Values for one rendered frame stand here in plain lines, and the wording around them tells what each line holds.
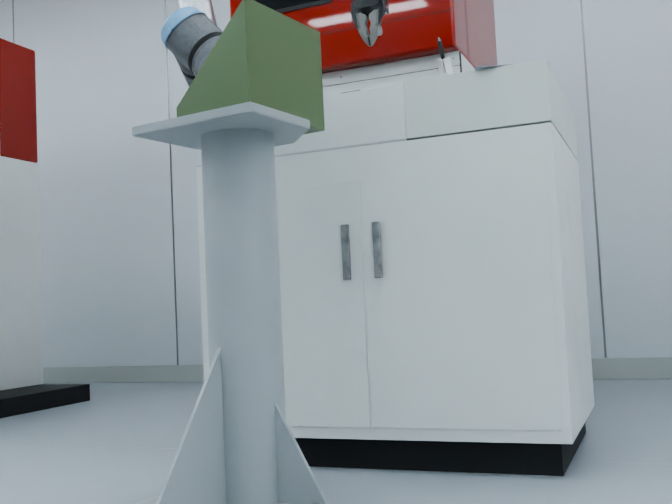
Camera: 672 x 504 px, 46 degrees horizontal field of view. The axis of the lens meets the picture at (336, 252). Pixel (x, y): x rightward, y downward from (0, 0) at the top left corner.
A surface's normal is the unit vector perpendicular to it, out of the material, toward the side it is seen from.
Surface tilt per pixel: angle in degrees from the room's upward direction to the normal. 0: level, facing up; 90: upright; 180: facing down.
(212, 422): 90
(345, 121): 90
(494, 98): 90
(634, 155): 90
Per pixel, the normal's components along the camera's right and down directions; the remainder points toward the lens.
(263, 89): 0.84, -0.07
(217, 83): -0.54, -0.03
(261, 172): 0.64, -0.08
